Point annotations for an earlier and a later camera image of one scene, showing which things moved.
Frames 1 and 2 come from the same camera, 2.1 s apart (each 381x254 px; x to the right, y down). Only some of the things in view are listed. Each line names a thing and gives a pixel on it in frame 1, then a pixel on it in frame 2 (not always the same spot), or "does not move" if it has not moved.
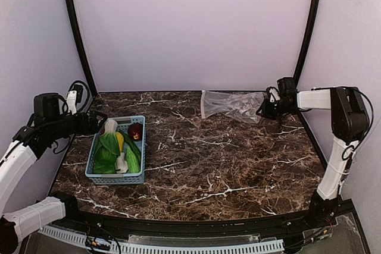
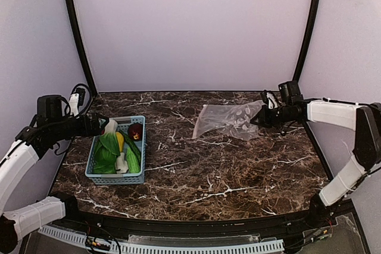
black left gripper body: x=90 y=121 does not move
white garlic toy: x=111 y=127 does not move
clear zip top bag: x=241 y=106 to x=228 y=119
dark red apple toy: x=135 y=131 does not move
